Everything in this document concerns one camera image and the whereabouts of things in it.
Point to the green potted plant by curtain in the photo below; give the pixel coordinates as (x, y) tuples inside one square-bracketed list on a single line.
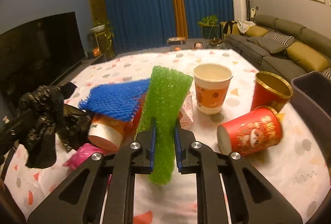
[(209, 27)]

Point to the black plastic trash bag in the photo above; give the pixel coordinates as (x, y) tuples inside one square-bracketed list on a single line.
[(54, 118)]

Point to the potted plant on stand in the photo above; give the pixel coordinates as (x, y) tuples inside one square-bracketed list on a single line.
[(102, 35)]

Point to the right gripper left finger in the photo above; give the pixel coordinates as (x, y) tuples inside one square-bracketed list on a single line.
[(101, 189)]

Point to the red paper cup lying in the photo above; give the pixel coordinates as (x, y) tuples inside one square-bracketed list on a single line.
[(251, 133)]

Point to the grey sectional sofa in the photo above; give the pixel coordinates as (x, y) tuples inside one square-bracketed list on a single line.
[(269, 55)]

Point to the black white patterned cushion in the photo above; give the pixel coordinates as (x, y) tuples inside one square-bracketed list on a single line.
[(286, 40)]

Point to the white orange paper cup lying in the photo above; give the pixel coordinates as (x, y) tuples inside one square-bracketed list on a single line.
[(109, 133)]

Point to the mustard yellow sofa cushion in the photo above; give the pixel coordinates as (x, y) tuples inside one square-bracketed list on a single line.
[(307, 58)]

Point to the blue foam net sleeve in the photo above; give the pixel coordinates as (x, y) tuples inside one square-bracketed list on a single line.
[(120, 101)]

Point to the red gold paper cup tilted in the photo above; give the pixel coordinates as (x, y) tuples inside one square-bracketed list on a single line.
[(271, 90)]

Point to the black flat television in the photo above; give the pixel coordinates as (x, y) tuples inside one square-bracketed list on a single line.
[(41, 50)]

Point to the red white paper wrapper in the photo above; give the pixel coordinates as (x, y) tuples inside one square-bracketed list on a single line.
[(186, 113)]

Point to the dark grey trash bin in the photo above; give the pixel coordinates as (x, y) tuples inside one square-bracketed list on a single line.
[(311, 100)]

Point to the green foam net sleeve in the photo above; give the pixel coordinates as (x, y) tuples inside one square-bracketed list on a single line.
[(167, 91)]

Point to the blue window curtains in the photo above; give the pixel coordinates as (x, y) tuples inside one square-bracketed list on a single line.
[(139, 4)]

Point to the pink plastic bag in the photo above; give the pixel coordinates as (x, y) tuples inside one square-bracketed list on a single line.
[(82, 154)]

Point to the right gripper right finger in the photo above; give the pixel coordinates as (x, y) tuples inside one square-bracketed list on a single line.
[(229, 189)]

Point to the white standing air conditioner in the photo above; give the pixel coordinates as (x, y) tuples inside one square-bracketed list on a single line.
[(239, 10)]

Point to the white orange paper cup upright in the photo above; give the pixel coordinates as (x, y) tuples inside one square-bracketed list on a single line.
[(211, 86)]

